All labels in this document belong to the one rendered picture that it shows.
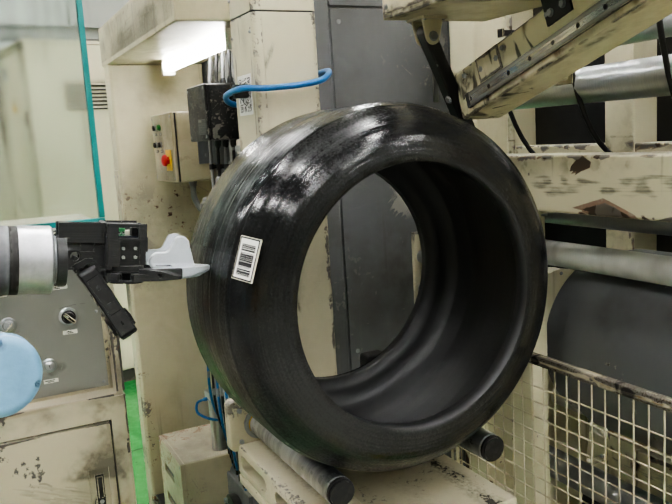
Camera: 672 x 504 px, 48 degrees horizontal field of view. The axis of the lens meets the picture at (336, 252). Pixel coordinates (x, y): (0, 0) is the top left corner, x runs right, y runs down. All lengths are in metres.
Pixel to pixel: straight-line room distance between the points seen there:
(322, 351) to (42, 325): 0.61
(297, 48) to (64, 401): 0.89
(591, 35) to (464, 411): 0.62
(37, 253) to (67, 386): 0.78
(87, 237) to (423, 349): 0.71
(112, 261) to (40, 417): 0.74
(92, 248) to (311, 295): 0.55
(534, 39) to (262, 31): 0.48
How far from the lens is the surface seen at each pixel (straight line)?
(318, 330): 1.50
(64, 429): 1.77
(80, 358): 1.76
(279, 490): 1.30
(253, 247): 1.02
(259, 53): 1.43
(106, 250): 1.05
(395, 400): 1.45
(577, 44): 1.31
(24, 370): 0.90
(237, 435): 1.46
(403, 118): 1.12
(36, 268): 1.03
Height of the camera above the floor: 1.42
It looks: 9 degrees down
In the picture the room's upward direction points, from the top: 4 degrees counter-clockwise
